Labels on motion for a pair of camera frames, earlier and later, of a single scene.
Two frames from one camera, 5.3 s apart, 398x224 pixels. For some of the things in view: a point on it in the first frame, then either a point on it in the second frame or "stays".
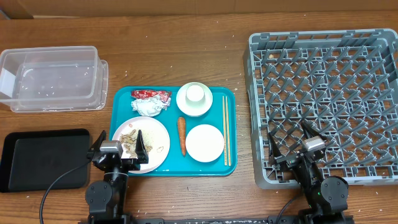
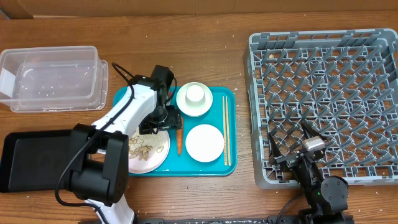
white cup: (194, 93) stays
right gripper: (288, 160) stays
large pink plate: (155, 139) stays
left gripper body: (127, 165) to (163, 117)
